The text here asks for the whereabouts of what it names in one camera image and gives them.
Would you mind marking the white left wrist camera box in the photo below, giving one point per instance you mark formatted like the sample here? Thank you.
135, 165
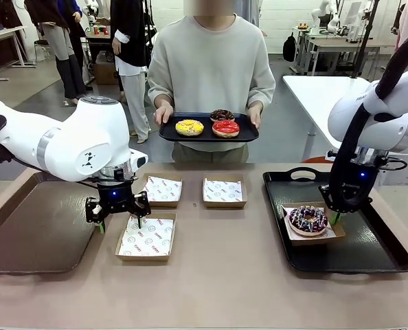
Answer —
139, 161

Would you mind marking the person in black cardigan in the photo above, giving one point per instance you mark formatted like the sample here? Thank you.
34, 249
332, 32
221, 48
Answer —
135, 96

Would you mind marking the person in beige sweater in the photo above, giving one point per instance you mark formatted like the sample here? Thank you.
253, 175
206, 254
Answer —
207, 68

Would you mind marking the person in blue top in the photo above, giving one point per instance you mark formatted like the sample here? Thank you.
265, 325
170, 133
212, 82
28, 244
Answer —
76, 10

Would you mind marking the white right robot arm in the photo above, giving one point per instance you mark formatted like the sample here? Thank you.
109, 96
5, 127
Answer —
341, 117

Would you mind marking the person's left forearm beige sleeve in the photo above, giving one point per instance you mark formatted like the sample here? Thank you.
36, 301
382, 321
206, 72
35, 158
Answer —
262, 93

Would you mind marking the black tripod pole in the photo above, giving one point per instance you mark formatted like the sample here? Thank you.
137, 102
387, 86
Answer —
363, 41

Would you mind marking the black serving tray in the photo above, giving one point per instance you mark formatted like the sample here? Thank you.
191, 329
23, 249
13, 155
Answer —
207, 137

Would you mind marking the red glazed donut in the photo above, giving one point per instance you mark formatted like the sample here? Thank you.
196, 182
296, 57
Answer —
219, 130

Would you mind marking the white side table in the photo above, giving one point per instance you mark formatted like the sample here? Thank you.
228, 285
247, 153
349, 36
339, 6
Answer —
314, 96

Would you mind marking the cardboard shipping box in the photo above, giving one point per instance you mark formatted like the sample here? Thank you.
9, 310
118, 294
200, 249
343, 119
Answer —
104, 74

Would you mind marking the yellow glazed donut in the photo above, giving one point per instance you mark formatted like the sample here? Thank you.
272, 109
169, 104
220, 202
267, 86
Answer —
183, 129

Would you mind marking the chocolate sprinkle donut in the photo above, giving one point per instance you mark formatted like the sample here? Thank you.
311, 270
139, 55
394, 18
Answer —
215, 115

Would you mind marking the white desk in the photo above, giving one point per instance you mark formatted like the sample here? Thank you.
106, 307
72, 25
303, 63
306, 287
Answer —
1, 34

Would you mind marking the white workbench with robots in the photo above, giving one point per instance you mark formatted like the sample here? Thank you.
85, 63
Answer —
341, 44

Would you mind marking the chocolate sprinkled donut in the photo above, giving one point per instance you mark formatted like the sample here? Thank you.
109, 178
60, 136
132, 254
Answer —
298, 223

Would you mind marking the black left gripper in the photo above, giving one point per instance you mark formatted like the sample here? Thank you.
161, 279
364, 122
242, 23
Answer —
114, 199

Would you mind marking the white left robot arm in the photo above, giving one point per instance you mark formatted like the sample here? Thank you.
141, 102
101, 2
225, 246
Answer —
70, 137

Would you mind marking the person in taupe trousers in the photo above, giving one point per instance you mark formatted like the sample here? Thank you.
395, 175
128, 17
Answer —
61, 58

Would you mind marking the person's right hand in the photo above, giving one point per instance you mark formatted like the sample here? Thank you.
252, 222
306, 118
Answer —
162, 113

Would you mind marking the person's left hand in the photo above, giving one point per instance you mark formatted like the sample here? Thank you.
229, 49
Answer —
256, 115

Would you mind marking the person's right forearm beige sleeve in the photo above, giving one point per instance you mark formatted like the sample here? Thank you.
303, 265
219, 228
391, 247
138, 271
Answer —
157, 94

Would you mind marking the brown cardboard food box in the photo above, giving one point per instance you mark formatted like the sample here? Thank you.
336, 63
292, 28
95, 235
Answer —
224, 205
164, 205
314, 241
142, 258

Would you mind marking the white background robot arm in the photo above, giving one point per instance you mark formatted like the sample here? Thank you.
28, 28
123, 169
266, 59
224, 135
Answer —
316, 15

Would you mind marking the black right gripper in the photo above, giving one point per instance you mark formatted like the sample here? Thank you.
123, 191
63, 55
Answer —
356, 187

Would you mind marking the red round stool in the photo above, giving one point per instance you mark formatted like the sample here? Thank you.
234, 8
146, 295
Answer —
315, 160

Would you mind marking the black backpack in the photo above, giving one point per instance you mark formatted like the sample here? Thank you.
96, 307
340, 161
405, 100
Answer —
289, 48

